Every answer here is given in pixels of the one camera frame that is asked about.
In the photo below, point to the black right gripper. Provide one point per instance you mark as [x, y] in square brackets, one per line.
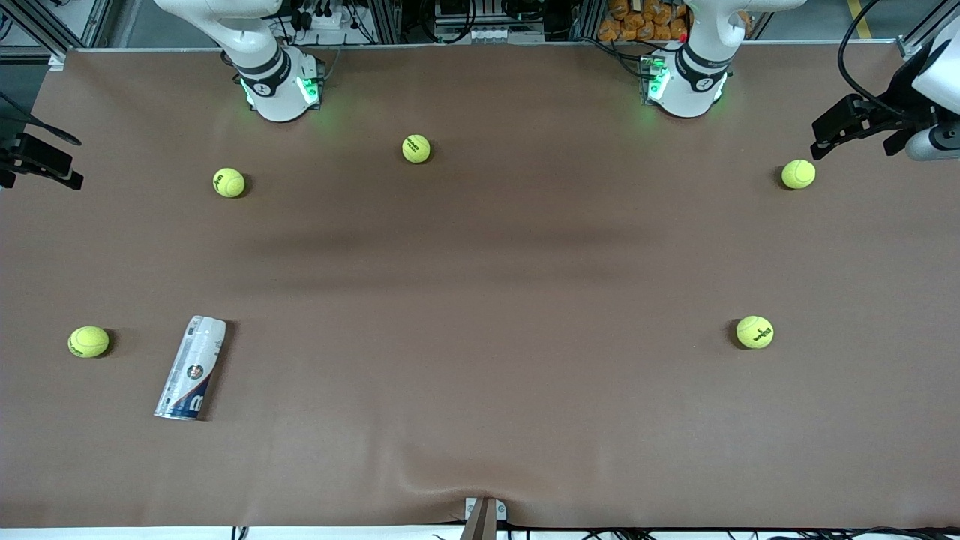
[15, 152]

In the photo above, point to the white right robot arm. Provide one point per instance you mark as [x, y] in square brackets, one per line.
[274, 82]

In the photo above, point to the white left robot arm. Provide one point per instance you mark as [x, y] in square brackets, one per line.
[694, 82]

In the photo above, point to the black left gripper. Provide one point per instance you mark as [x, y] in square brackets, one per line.
[898, 102]

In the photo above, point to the pile of orange bags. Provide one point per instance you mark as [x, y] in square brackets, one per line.
[645, 22]

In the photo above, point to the yellow-green tennis ball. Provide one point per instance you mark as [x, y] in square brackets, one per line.
[798, 174]
[88, 341]
[229, 182]
[416, 148]
[754, 331]

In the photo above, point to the aluminium frame profile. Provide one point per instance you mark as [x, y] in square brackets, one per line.
[909, 49]
[56, 60]

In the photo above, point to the grey equipment rack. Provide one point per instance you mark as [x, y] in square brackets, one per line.
[487, 34]

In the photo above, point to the silver blue tennis ball can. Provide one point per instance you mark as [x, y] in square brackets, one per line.
[191, 367]

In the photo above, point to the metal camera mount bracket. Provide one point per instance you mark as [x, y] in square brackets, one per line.
[484, 525]

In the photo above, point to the table cover mat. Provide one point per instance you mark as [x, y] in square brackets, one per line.
[480, 300]

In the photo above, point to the white power strip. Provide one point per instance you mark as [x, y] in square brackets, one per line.
[322, 21]

